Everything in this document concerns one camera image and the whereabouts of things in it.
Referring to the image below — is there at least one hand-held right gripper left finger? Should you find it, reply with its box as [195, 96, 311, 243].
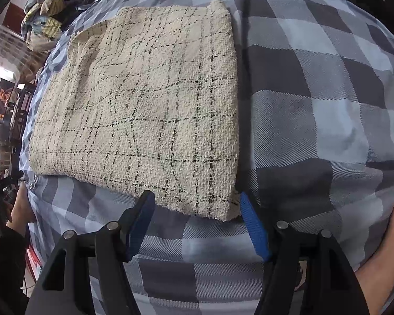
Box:
[25, 190, 156, 315]

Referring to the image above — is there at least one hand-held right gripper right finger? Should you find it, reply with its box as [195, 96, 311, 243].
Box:
[239, 192, 370, 315]

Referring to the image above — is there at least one cream plaid shirt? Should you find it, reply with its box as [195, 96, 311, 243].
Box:
[29, 0, 241, 222]

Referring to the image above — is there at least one person's left forearm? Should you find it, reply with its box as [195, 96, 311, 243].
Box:
[0, 184, 37, 306]

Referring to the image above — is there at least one person's right forearm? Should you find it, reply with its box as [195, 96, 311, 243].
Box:
[354, 198, 394, 306]

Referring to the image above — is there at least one pile of patterned clothes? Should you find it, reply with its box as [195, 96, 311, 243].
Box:
[21, 0, 101, 52]

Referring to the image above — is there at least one black rack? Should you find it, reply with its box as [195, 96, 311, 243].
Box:
[0, 83, 37, 149]

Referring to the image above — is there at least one dark box with orange print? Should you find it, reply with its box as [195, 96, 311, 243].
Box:
[0, 78, 18, 123]

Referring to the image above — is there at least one red cloth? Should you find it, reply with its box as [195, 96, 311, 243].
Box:
[25, 245, 43, 281]

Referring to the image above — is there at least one blue checkered bed sheet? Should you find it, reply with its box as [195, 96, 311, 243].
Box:
[18, 0, 394, 315]

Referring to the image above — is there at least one patterned window curtain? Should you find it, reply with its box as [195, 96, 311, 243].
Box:
[0, 26, 25, 73]

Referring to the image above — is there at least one red wooden door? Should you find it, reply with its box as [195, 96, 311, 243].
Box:
[3, 5, 27, 36]

